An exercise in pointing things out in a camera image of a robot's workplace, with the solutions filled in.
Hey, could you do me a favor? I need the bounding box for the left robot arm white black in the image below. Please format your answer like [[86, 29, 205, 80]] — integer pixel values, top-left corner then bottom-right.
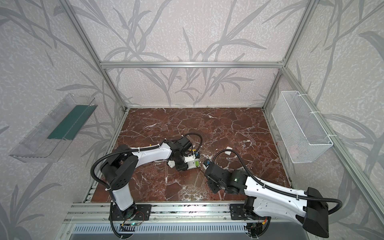
[[90, 133, 203, 212]]

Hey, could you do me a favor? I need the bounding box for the white wire mesh basket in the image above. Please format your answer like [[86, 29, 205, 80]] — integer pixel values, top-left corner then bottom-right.
[[272, 91, 333, 164]]

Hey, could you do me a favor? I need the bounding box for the white remote control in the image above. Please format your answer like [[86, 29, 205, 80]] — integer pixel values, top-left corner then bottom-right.
[[167, 161, 176, 169], [185, 155, 200, 170]]

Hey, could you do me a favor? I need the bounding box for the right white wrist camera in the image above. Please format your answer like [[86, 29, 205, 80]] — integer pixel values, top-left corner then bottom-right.
[[203, 159, 211, 169]]

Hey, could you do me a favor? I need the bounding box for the aluminium mounting rail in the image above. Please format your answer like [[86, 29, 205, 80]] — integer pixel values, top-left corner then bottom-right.
[[64, 199, 299, 224]]

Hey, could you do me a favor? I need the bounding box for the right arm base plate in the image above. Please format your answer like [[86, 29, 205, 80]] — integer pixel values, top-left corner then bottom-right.
[[230, 204, 259, 221]]

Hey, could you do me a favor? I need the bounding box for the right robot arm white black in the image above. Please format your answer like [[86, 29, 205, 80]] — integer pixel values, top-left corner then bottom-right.
[[203, 153, 343, 238]]

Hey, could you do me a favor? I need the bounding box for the clear plastic wall bin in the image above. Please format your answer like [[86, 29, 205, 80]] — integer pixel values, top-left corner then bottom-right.
[[9, 94, 98, 163]]

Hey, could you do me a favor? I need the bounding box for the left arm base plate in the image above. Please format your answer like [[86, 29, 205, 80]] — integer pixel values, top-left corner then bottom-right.
[[109, 204, 152, 221]]

